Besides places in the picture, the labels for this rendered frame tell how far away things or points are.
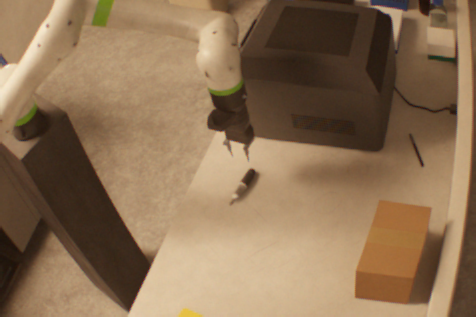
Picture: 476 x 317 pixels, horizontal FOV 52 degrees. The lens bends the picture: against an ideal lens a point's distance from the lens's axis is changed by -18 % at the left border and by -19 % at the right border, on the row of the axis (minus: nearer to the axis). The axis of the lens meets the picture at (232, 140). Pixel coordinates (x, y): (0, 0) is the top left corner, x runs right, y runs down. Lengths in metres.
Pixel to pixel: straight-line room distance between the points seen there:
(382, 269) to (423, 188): 0.42
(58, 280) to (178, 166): 0.99
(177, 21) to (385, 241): 0.78
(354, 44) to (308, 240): 0.58
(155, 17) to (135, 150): 1.88
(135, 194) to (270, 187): 1.46
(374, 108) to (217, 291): 0.67
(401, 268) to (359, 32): 0.77
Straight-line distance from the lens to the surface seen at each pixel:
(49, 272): 3.01
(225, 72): 1.43
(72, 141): 1.91
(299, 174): 1.74
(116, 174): 3.23
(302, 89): 1.65
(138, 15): 1.50
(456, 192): 1.56
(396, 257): 1.36
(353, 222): 1.62
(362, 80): 1.60
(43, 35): 1.38
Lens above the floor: 2.22
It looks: 45 degrees down
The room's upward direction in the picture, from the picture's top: 16 degrees counter-clockwise
